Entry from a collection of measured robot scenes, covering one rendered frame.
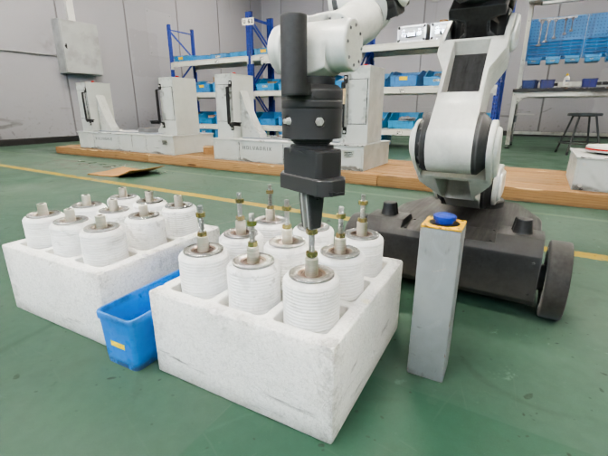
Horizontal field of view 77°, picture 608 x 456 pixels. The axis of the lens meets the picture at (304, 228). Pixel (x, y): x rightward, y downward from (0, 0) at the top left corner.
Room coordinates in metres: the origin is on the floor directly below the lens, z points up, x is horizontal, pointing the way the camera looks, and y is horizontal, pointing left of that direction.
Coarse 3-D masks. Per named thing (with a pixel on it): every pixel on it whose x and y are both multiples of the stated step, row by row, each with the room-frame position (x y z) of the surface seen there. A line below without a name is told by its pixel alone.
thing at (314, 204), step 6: (306, 198) 0.56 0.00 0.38; (312, 198) 0.56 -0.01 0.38; (318, 198) 0.56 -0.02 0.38; (306, 204) 0.57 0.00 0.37; (312, 204) 0.56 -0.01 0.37; (318, 204) 0.57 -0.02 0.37; (312, 210) 0.56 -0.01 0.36; (318, 210) 0.57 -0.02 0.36; (312, 216) 0.56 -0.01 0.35; (318, 216) 0.57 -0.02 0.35; (312, 222) 0.56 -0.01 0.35; (318, 222) 0.57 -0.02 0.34; (312, 228) 0.56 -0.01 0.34; (318, 228) 0.57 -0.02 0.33
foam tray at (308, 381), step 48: (384, 288) 0.69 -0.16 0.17; (192, 336) 0.61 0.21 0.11; (240, 336) 0.56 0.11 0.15; (288, 336) 0.51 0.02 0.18; (336, 336) 0.51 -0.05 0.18; (384, 336) 0.71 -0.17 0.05; (240, 384) 0.56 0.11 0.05; (288, 384) 0.51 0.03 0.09; (336, 384) 0.48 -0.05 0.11; (336, 432) 0.49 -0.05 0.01
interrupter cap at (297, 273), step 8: (304, 264) 0.61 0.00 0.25; (320, 264) 0.61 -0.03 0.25; (296, 272) 0.58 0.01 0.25; (304, 272) 0.59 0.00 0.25; (320, 272) 0.59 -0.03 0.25; (328, 272) 0.58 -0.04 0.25; (296, 280) 0.55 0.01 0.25; (304, 280) 0.55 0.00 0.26; (312, 280) 0.55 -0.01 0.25; (320, 280) 0.55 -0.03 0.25; (328, 280) 0.55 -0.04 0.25
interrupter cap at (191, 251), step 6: (192, 246) 0.71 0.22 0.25; (210, 246) 0.71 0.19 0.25; (216, 246) 0.70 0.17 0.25; (222, 246) 0.70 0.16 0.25; (186, 252) 0.67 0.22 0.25; (192, 252) 0.67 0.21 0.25; (198, 252) 0.68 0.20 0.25; (204, 252) 0.68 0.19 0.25; (210, 252) 0.67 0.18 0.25; (216, 252) 0.67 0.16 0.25
